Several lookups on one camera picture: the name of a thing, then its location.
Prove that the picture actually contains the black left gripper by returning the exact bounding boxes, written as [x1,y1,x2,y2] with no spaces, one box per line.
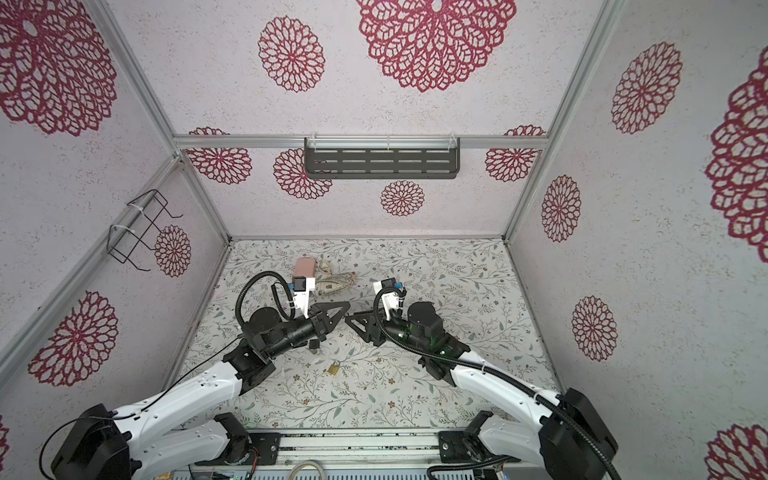
[268,301,351,361]

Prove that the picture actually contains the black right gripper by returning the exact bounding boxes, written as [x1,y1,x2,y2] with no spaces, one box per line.
[348,307,432,357]

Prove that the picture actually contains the brass padlock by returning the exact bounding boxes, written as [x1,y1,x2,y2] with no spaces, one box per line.
[327,362,341,376]

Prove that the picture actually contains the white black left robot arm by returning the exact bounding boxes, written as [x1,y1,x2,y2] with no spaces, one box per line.
[42,302,350,479]

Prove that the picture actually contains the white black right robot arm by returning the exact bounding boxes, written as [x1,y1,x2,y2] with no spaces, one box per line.
[345,302,620,479]

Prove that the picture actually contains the pink rectangular case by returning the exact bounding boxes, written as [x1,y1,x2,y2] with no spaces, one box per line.
[293,257,317,278]

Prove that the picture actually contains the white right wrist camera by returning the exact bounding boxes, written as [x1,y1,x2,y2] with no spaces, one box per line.
[373,278,406,321]

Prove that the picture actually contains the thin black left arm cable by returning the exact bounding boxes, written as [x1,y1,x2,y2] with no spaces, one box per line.
[38,271,298,480]

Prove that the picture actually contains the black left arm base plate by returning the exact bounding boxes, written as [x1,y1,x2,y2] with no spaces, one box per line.
[194,432,283,468]

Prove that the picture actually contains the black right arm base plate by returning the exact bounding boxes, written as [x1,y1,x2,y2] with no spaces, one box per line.
[438,430,504,464]

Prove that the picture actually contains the grey slotted wall shelf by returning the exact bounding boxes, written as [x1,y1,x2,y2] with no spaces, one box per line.
[304,137,461,180]

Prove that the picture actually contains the grey looped cable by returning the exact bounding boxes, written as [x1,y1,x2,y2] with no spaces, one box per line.
[286,459,327,480]

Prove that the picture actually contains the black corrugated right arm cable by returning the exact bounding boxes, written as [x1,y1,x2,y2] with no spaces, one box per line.
[371,286,622,480]

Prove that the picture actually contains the black wire wall rack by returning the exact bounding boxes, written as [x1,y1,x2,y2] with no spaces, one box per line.
[105,189,183,272]

